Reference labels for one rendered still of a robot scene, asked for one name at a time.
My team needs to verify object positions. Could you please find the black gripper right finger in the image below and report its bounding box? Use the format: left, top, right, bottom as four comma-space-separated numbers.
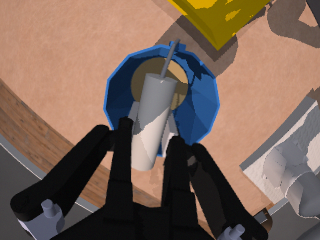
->
161, 109, 268, 240

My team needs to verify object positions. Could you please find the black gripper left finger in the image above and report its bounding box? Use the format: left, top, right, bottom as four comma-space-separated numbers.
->
10, 101, 140, 240

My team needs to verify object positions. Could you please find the yellow shallow tray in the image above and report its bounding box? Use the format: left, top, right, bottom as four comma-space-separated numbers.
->
168, 0, 270, 51

